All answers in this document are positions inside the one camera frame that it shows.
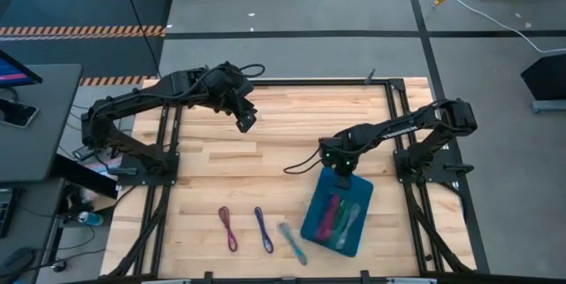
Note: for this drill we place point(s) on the black hazard-striped floor mat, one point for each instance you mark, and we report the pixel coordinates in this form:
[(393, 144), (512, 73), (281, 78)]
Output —
[(88, 9)]

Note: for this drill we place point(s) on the grey desk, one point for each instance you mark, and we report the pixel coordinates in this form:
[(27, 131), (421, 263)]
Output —
[(48, 133)]

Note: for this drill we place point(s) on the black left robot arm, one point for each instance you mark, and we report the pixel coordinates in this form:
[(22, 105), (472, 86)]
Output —
[(155, 89)]

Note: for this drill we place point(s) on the black keyboard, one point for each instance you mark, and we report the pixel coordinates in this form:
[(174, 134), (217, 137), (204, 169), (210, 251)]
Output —
[(5, 213)]

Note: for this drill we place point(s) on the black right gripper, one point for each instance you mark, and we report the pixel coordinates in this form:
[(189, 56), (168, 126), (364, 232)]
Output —
[(344, 169)]

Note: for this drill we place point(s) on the black floor stand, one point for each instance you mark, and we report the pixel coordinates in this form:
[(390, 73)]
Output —
[(548, 78)]

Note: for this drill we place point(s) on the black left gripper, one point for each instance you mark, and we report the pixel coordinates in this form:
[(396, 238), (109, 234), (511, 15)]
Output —
[(242, 107)]

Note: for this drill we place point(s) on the computer monitor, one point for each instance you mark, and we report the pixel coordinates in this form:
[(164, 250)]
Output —
[(15, 74)]

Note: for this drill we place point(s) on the black aluminium rig frame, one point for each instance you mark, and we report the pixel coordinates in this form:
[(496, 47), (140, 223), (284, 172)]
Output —
[(309, 82)]

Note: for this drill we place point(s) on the blue water bottle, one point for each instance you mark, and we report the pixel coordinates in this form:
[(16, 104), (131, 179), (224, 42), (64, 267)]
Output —
[(90, 219)]

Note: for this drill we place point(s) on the blue plastic bin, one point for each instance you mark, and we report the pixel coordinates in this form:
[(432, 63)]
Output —
[(360, 195)]

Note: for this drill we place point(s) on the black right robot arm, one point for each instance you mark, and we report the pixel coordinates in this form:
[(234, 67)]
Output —
[(398, 129)]

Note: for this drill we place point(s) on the black smartphone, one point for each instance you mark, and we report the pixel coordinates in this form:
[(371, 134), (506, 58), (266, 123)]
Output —
[(15, 112)]

